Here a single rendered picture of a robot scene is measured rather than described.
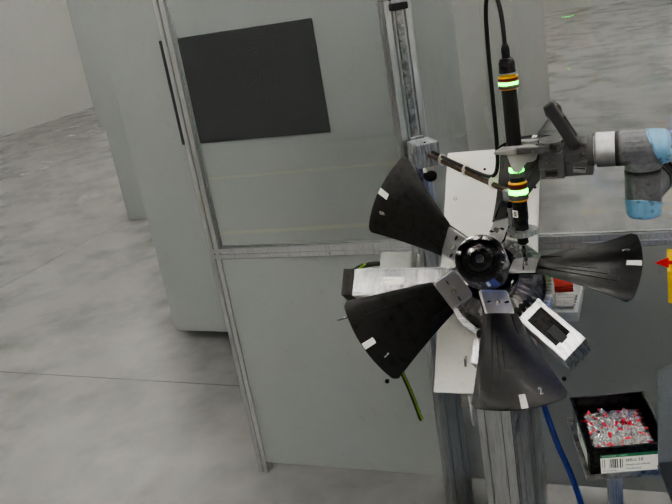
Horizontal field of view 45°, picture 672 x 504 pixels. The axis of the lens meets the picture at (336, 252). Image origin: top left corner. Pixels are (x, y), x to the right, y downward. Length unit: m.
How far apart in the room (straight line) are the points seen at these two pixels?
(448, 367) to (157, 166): 2.79
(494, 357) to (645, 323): 0.99
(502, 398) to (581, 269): 0.34
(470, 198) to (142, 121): 2.64
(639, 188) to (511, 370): 0.48
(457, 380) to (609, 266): 0.51
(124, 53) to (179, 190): 0.78
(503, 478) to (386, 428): 0.89
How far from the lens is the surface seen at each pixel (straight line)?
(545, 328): 1.99
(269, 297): 3.06
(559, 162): 1.83
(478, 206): 2.27
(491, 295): 1.94
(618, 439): 1.91
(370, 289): 2.14
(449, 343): 2.17
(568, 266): 1.91
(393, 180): 2.08
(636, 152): 1.81
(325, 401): 3.19
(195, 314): 4.83
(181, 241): 4.67
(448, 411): 2.86
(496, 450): 2.32
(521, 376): 1.88
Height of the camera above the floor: 1.89
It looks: 19 degrees down
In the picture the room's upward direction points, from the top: 10 degrees counter-clockwise
